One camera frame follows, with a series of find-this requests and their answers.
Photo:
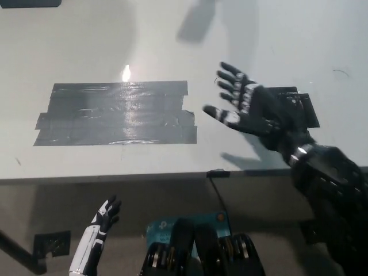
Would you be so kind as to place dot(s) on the dark flat box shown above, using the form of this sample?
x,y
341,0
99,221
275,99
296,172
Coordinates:
x,y
28,3

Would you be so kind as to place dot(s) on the small black table edge clip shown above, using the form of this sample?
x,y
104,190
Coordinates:
x,y
218,173

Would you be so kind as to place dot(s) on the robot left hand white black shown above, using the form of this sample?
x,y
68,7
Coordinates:
x,y
106,218

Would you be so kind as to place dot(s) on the dark metal table leg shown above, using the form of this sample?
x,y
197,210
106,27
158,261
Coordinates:
x,y
20,253

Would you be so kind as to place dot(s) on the teal box with white print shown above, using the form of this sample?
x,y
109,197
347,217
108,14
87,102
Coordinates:
x,y
161,230

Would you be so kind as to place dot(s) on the large grey duct tape patch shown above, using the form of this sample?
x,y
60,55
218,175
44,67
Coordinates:
x,y
115,115

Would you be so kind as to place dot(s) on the black ribbed robot body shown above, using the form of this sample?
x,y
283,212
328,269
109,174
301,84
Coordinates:
x,y
201,253

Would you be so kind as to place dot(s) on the black tape square marker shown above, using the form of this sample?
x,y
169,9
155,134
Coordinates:
x,y
309,112

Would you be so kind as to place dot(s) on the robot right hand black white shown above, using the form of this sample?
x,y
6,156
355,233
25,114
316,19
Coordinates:
x,y
258,115

